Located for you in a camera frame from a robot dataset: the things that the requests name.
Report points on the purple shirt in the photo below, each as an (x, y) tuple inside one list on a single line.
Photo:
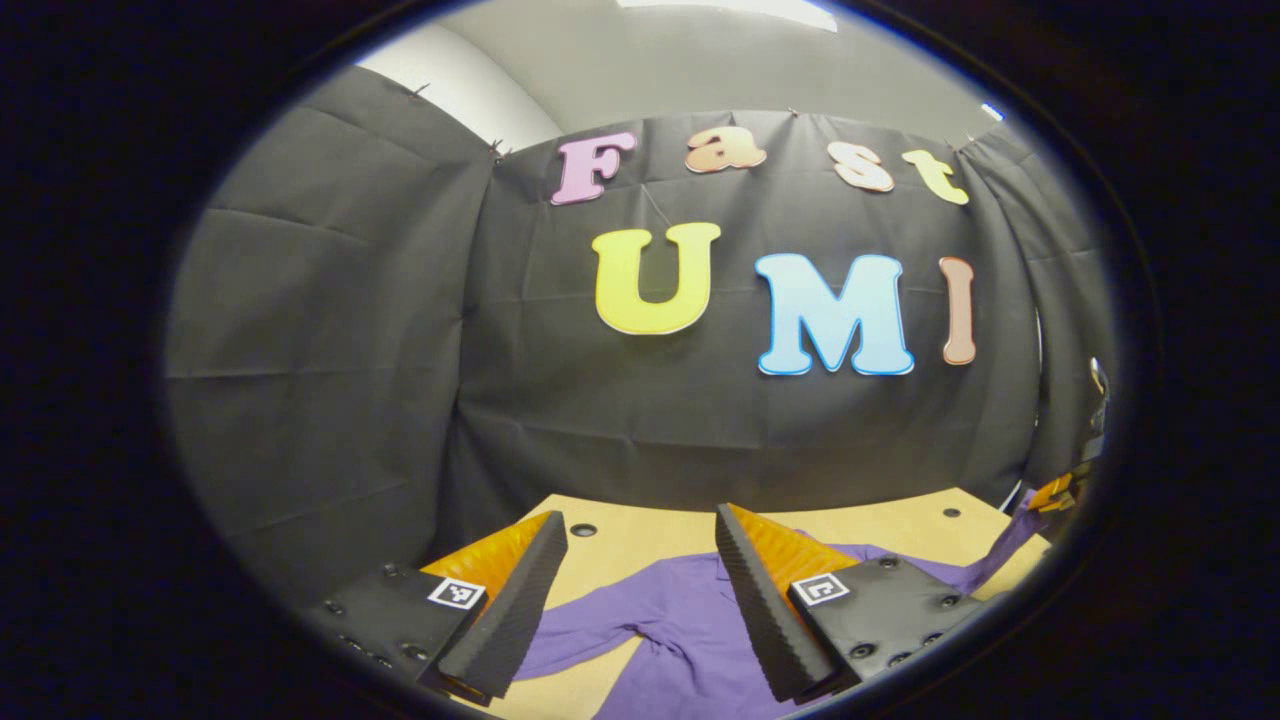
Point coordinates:
[(690, 620)]

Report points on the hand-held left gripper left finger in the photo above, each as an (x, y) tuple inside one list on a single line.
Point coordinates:
[(510, 610)]

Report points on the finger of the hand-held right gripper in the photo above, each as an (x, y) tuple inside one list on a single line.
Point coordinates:
[(1055, 493)]

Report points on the long ceiling light panel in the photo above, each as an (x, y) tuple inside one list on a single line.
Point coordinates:
[(730, 10)]

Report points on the black backdrop cloth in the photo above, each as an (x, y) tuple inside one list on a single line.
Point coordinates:
[(640, 420)]

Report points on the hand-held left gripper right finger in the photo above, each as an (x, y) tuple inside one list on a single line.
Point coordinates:
[(765, 620)]

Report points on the small ceiling light panel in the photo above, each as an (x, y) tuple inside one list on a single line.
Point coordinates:
[(992, 111)]

